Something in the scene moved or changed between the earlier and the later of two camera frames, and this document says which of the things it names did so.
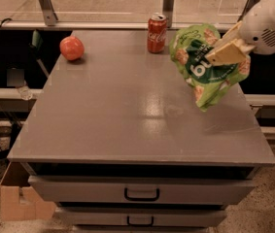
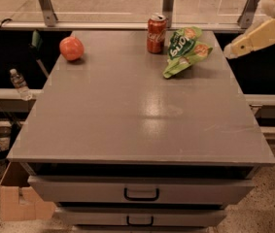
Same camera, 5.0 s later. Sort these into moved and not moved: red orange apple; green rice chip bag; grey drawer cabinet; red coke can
Moved: green rice chip bag
Not moved: grey drawer cabinet; red orange apple; red coke can
